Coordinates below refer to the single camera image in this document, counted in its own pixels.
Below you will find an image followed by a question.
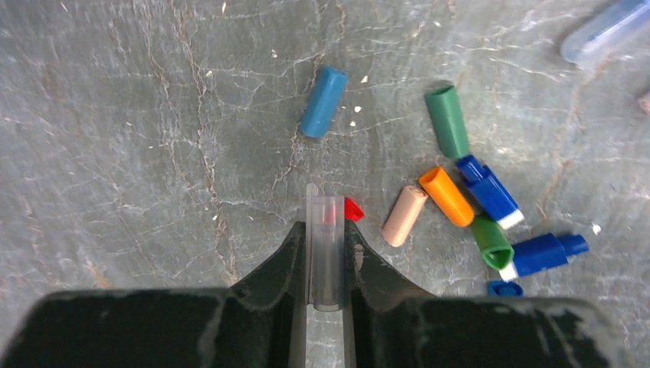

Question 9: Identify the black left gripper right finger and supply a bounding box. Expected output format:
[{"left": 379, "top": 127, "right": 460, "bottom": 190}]
[{"left": 343, "top": 221, "right": 625, "bottom": 367}]

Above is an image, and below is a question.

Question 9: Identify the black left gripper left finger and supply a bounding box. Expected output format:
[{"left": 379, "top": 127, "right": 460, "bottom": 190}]
[{"left": 1, "top": 222, "right": 306, "bottom": 367}]

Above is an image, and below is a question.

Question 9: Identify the red marker cap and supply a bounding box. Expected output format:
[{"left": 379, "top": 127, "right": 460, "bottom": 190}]
[{"left": 344, "top": 197, "right": 365, "bottom": 222}]

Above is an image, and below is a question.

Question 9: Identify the green marker cap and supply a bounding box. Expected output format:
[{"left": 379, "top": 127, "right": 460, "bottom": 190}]
[
  {"left": 470, "top": 214, "right": 514, "bottom": 271},
  {"left": 425, "top": 84, "right": 470, "bottom": 160}
]

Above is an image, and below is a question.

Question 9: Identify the orange marker cap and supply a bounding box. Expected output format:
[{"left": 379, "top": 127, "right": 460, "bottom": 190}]
[{"left": 418, "top": 166, "right": 475, "bottom": 228}]

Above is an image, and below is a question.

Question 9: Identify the blue white marker cap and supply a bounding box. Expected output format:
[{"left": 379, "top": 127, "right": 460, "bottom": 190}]
[{"left": 455, "top": 155, "right": 524, "bottom": 230}]

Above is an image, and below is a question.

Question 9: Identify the pink pen clear cap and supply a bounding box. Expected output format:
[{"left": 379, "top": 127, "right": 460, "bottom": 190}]
[{"left": 638, "top": 91, "right": 650, "bottom": 116}]

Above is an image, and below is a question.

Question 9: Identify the beige marker cap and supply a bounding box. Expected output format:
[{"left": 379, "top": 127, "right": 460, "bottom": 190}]
[{"left": 382, "top": 186, "right": 428, "bottom": 248}]

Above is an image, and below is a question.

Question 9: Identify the blue long nib marker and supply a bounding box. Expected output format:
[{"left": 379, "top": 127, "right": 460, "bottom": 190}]
[{"left": 560, "top": 0, "right": 649, "bottom": 70}]

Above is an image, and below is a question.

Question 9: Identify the large blue marker cap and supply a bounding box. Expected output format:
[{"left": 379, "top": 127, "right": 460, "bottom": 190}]
[{"left": 487, "top": 281, "right": 524, "bottom": 297}]

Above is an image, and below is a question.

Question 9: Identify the small blue marker cap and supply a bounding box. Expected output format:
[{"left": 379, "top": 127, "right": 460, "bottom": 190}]
[{"left": 498, "top": 233, "right": 589, "bottom": 281}]

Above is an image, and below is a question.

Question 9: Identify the light blue marker cap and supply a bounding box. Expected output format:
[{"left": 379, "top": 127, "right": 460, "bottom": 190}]
[{"left": 299, "top": 66, "right": 348, "bottom": 138}]

